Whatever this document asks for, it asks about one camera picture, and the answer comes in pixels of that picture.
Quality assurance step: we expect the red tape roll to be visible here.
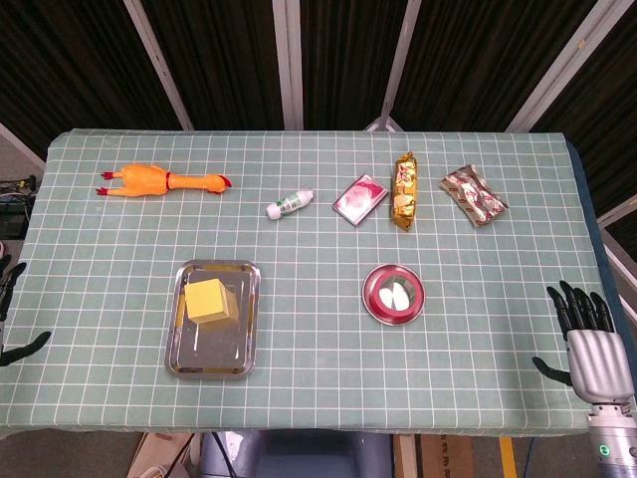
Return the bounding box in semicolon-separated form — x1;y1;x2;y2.
361;263;426;320

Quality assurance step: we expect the gold foil snack package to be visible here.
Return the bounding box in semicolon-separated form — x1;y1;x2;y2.
389;150;421;232

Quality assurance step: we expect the brown cardboard box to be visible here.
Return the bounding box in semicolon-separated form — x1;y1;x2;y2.
392;434;504;478

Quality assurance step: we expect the white frame post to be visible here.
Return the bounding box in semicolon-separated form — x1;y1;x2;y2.
365;0;423;133
122;0;194;131
272;0;304;130
506;0;616;133

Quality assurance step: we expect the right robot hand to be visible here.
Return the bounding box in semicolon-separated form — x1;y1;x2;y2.
531;280;637;403

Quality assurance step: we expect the orange rubber chicken toy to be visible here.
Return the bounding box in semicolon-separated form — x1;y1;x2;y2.
97;163;234;199

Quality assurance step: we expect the yellow cube block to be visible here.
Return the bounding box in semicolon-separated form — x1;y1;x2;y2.
183;279;240;326

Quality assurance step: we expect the dark pleated curtain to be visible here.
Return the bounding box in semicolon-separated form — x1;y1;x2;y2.
0;0;637;220

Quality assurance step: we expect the green checked tablecloth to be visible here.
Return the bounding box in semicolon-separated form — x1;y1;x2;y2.
0;127;606;439

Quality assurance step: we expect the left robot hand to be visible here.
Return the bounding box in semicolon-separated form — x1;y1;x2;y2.
0;256;53;368

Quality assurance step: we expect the rectangular steel tray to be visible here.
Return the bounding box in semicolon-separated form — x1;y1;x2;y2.
164;259;264;381

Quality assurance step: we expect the white bottle green label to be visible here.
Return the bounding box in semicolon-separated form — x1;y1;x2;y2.
265;188;316;221

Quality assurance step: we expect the black equipment with cables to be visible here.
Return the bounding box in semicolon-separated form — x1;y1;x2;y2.
0;174;39;240

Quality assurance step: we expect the silver foil snack package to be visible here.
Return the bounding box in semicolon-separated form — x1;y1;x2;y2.
438;164;510;229

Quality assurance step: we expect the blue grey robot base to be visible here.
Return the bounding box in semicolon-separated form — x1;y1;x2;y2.
198;430;394;478

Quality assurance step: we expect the white frame beam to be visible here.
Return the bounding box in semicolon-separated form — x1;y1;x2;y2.
0;121;46;170

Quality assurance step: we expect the red flat rectangular box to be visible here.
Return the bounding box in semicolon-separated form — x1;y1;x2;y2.
331;173;389;228

